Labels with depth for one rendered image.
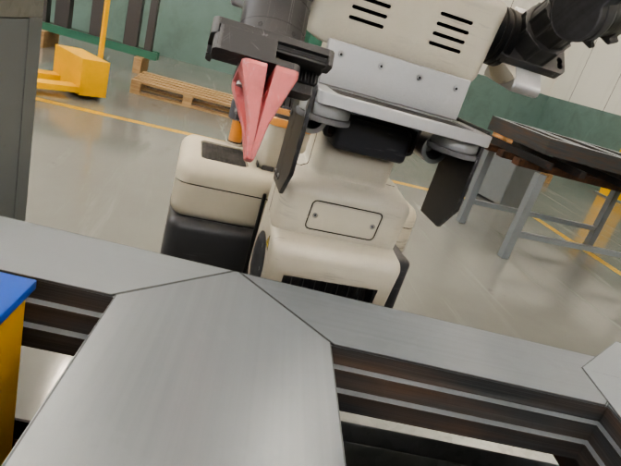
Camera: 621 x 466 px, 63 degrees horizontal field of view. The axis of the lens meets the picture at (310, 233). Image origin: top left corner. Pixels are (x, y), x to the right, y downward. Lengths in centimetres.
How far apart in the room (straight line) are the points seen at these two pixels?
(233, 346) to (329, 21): 49
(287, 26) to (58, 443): 34
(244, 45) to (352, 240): 49
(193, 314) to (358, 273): 45
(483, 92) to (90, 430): 1139
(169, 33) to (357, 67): 935
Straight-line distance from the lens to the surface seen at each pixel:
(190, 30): 1003
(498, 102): 1179
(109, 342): 39
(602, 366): 63
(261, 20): 45
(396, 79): 76
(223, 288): 47
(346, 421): 67
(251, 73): 42
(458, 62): 82
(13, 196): 94
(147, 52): 751
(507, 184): 570
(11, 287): 41
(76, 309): 45
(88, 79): 513
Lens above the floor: 110
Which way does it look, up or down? 21 degrees down
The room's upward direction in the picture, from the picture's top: 17 degrees clockwise
